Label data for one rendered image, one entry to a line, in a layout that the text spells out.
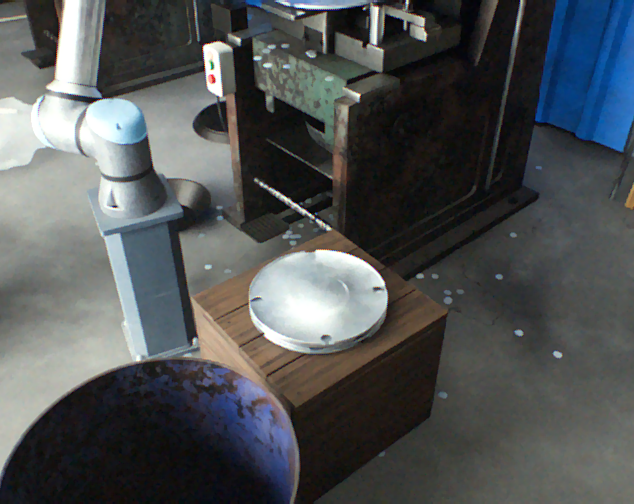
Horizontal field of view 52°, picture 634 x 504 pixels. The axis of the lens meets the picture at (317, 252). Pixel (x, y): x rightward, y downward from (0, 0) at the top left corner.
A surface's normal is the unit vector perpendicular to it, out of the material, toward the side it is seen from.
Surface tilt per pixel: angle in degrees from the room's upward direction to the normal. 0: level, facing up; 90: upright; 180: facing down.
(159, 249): 90
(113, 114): 8
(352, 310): 0
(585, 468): 0
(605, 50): 90
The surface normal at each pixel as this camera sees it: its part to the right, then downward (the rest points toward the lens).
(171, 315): 0.43, 0.56
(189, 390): -0.03, 0.58
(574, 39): -0.76, 0.40
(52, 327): 0.00, -0.79
